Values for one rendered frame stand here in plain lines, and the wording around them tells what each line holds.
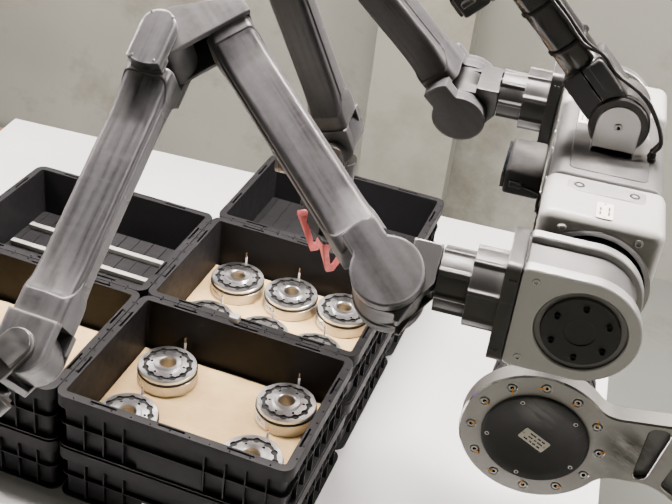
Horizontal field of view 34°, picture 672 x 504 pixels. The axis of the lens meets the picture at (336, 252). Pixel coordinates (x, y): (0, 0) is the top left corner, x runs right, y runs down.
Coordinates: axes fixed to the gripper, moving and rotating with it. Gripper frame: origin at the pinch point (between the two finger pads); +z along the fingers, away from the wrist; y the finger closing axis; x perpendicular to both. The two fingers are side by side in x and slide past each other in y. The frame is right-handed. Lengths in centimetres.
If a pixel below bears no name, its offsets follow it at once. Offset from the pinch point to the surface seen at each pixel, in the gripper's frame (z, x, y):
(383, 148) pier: 70, 102, -145
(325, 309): 20.4, 8.5, -9.9
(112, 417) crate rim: 15.1, -39.4, 12.8
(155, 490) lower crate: 27.1, -33.7, 18.5
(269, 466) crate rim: 13.2, -21.1, 31.1
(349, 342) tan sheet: 23.1, 10.5, -2.6
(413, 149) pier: 68, 109, -138
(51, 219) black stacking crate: 26, -31, -59
